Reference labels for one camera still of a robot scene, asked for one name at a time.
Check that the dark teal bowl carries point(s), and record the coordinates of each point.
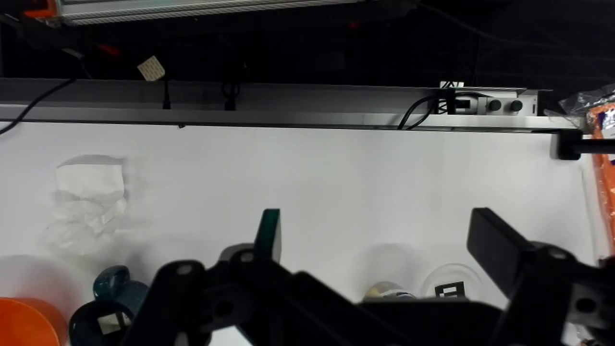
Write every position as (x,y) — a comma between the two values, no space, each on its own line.
(88,328)

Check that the crumpled clear plastic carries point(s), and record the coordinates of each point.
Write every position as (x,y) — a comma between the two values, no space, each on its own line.
(89,180)

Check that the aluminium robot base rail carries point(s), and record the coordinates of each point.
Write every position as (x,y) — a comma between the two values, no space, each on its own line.
(193,9)

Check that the clear plastic bowl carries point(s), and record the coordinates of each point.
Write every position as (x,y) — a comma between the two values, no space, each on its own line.
(385,270)

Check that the orange bowl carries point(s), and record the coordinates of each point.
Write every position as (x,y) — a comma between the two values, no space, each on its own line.
(30,324)

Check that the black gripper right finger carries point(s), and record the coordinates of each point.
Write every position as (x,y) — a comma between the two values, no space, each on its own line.
(545,290)

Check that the orange package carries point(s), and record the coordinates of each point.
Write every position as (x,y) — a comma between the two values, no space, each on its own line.
(606,193)

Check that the black clamp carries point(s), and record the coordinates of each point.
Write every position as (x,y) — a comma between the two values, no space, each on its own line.
(568,147)

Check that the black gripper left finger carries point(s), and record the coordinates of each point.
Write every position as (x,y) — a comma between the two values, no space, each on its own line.
(193,301)

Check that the teal mug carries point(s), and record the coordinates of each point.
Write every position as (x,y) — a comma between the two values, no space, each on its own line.
(113,282)

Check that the small paper tag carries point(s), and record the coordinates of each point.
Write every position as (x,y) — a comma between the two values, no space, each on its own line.
(153,68)

